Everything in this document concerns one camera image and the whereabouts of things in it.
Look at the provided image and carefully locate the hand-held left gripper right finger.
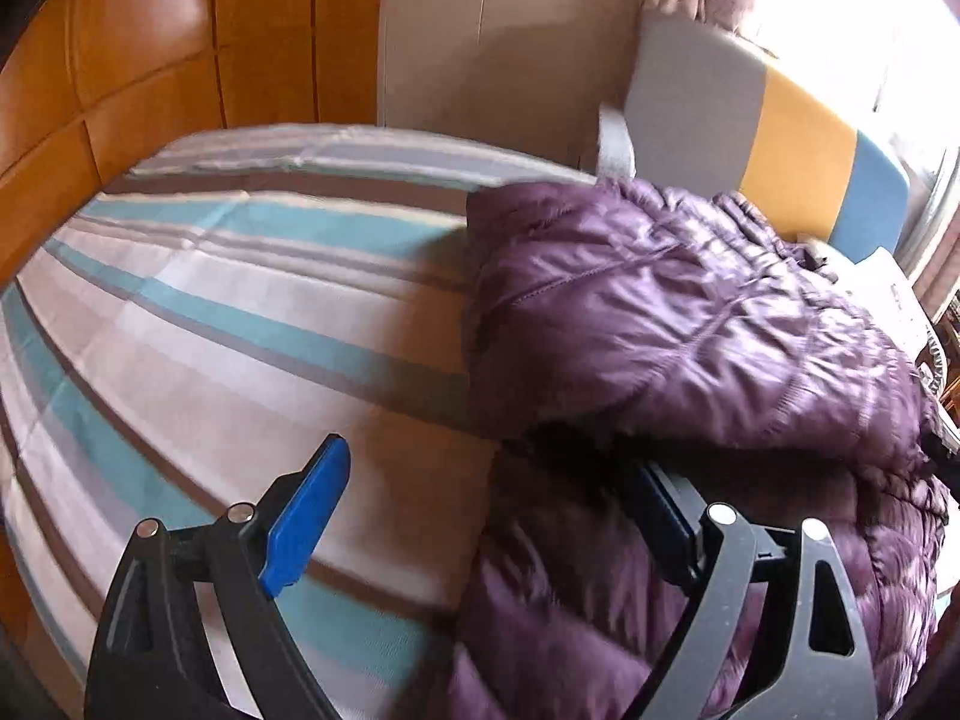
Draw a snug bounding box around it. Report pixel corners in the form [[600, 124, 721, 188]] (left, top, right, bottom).
[[626, 461, 878, 720]]

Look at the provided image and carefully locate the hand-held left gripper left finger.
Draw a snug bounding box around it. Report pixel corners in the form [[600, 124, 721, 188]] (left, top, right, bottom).
[[84, 435, 352, 720]]

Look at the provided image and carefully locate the purple puffer jacket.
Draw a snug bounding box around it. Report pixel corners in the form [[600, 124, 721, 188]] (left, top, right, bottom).
[[442, 178, 957, 720]]

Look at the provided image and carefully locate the striped bed sheet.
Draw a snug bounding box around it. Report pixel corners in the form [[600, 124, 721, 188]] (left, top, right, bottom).
[[0, 124, 601, 720]]

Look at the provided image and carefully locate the white printed pillow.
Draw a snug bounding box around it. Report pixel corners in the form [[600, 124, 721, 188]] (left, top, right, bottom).
[[847, 247, 947, 391]]

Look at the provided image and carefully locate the grey yellow blue sofa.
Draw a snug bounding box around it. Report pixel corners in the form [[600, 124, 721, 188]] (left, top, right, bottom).
[[596, 11, 960, 282]]

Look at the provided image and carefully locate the window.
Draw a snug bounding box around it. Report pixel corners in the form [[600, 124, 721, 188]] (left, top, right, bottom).
[[750, 0, 960, 166]]

